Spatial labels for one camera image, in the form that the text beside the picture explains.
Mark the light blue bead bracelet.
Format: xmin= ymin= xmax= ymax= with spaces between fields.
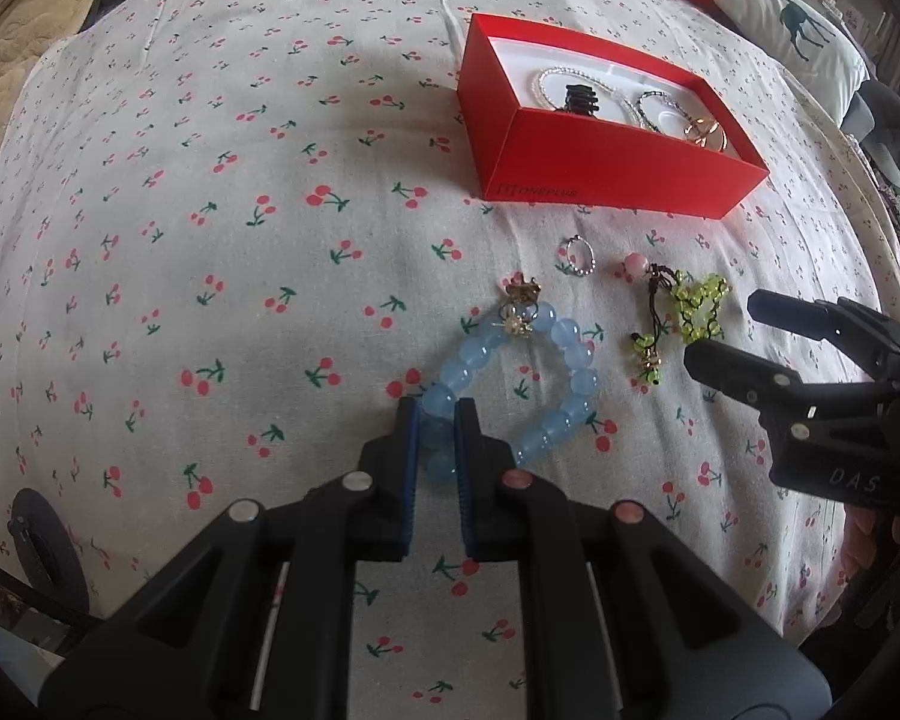
xmin=421 ymin=299 xmax=602 ymax=485

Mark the green beaded butterfly charm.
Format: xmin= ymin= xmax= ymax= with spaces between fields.
xmin=622 ymin=252 xmax=731 ymax=387

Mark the gold crown ring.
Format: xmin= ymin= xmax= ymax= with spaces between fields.
xmin=502 ymin=274 xmax=543 ymax=316

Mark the clear crystal bead bracelet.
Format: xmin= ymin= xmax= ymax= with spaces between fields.
xmin=536 ymin=67 xmax=639 ymax=119

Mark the gold flower earring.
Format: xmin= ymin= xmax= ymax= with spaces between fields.
xmin=497 ymin=314 xmax=533 ymax=338

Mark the right hand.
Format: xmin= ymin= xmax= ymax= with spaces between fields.
xmin=841 ymin=505 xmax=900 ymax=578

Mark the grey office chair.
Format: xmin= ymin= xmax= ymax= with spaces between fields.
xmin=841 ymin=80 xmax=900 ymax=190

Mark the white deer print pillow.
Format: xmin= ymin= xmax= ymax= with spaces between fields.
xmin=712 ymin=0 xmax=870 ymax=125

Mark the cherry print bed sheet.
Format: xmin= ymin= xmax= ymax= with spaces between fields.
xmin=0 ymin=0 xmax=900 ymax=718

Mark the red cardboard box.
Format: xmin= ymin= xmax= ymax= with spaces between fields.
xmin=458 ymin=15 xmax=769 ymax=220

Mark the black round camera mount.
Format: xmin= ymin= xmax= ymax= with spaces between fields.
xmin=7 ymin=488 xmax=89 ymax=613

